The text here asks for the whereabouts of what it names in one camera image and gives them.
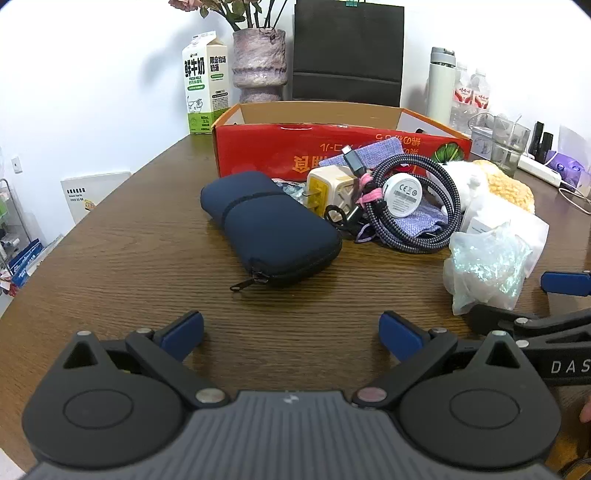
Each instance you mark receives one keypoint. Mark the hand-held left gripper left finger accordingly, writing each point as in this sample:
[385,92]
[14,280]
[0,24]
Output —
[184,330]

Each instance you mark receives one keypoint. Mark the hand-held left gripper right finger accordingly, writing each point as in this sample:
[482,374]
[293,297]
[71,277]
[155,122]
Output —
[400,334]

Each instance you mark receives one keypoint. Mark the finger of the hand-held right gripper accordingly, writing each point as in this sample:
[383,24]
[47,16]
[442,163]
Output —
[565,282]
[489,317]

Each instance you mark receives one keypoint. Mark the iridescent clear plastic bag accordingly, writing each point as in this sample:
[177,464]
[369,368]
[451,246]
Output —
[485,267]

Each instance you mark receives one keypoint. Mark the navy zipper case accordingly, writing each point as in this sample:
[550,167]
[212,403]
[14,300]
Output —
[263,221]

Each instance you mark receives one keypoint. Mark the white round charger puck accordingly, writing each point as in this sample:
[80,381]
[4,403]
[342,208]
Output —
[400,196]

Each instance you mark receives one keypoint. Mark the white wall charger plug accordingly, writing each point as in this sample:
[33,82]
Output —
[330,184]

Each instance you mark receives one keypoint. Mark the blue crinkly packet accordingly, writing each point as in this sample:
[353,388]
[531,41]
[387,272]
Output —
[288,188]

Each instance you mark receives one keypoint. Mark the red cardboard box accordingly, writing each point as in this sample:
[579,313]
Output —
[258,150]

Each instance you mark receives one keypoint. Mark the person's right hand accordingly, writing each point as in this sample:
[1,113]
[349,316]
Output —
[587,412]

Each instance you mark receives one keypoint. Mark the white plastic packet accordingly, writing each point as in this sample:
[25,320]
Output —
[531,230]

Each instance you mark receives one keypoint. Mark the wooden desk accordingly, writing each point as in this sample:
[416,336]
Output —
[138,258]

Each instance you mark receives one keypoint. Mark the white and yellow plush toy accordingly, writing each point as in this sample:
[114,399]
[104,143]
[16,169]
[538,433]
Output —
[508,187]

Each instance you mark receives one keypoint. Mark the white power strip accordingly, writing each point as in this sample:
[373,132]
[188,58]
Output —
[540,170]

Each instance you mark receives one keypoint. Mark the clear drinking glass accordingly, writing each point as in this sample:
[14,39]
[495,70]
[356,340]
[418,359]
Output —
[508,147]

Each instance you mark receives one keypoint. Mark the white notebook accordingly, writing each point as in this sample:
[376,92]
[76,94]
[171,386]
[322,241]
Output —
[92,194]

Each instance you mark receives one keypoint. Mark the blue cardboard box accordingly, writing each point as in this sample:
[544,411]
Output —
[25,263]

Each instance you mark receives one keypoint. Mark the purple woven pouch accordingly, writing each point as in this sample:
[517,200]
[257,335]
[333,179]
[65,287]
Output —
[383,150]

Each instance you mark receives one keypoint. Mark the white thermos bottle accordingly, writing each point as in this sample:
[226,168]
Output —
[440,87]

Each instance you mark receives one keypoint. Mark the white and green milk carton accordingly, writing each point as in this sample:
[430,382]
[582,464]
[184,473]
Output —
[203,83]

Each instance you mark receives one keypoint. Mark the pink stone vase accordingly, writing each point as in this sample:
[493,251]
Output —
[258,60]

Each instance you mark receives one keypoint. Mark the black paper bag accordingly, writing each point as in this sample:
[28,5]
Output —
[346,46]

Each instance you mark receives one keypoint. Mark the dried flower bouquet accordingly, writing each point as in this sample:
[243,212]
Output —
[240,11]

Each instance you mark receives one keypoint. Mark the wall socket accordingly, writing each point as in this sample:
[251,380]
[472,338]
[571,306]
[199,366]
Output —
[17,165]

